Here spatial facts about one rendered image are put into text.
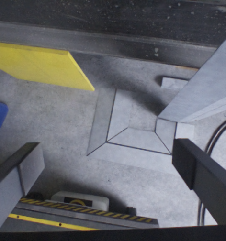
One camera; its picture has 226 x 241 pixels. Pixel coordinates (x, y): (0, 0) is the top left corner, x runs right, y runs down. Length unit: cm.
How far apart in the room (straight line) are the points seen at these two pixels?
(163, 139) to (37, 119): 71
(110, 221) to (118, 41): 58
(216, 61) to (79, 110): 77
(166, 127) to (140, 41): 49
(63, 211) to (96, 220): 12
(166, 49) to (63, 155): 73
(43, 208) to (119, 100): 60
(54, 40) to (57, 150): 59
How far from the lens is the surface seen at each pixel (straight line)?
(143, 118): 94
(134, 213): 85
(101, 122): 94
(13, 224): 79
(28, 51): 72
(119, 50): 58
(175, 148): 17
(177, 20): 53
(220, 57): 34
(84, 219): 68
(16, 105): 117
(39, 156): 17
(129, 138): 91
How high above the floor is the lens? 92
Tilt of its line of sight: 80 degrees down
